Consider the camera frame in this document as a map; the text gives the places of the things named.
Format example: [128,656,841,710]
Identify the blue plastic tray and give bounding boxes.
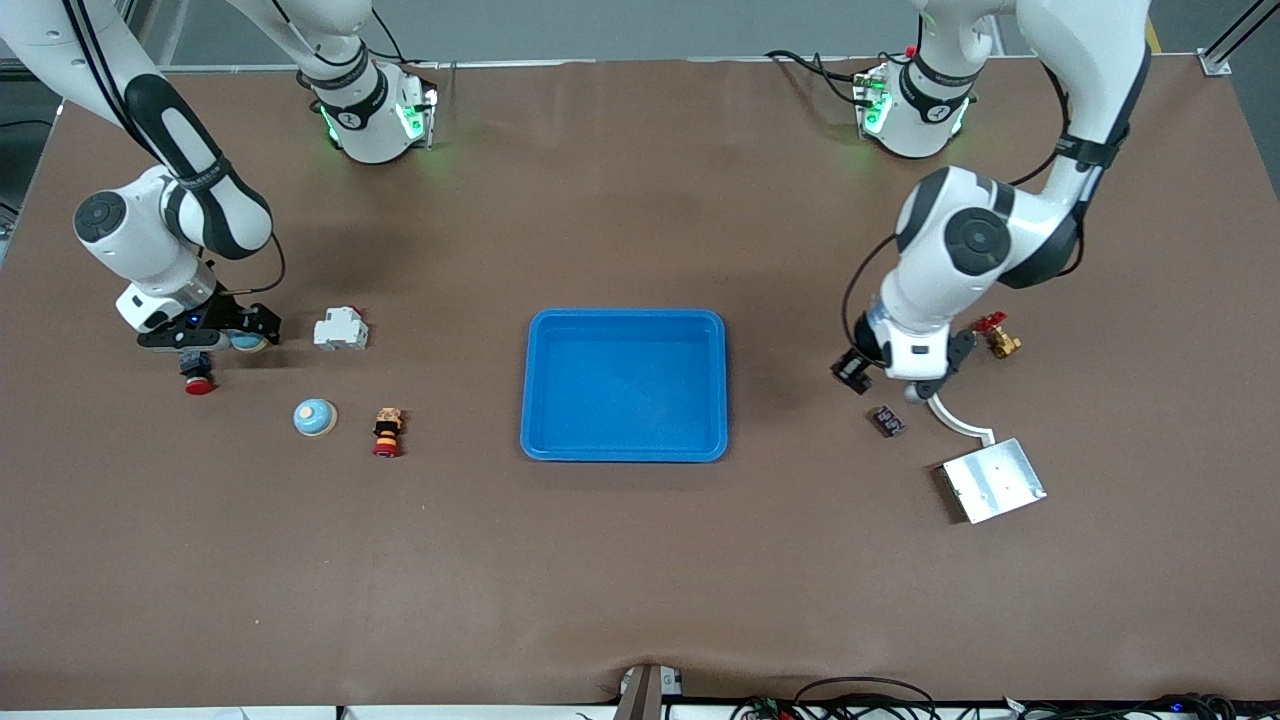
[520,308,729,463]

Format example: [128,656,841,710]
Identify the white circuit breaker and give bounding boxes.
[313,306,370,352]

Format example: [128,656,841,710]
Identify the silver metal plate box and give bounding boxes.
[940,437,1048,525]

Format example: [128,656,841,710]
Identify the brown table mat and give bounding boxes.
[0,58,1280,711]

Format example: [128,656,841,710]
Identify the brass valve red handle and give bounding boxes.
[975,312,1023,360]

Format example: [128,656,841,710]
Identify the white curved plastic bracket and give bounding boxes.
[925,393,996,446]

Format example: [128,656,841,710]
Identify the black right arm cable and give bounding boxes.
[60,0,288,297]

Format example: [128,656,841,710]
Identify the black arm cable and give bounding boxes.
[60,0,288,297]
[841,45,1136,373]

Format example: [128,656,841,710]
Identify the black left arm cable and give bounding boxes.
[841,45,1136,373]

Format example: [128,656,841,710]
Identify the black right base cable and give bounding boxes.
[372,8,441,71]

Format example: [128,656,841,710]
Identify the black base cable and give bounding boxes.
[765,48,886,107]
[372,8,441,71]

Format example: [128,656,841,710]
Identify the black left base cable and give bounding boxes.
[765,48,886,107]

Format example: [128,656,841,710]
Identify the black cable bundle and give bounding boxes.
[730,677,1280,720]

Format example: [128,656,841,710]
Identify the aluminium frame profile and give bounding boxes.
[1198,0,1273,77]

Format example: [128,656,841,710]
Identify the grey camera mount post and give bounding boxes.
[613,663,686,720]

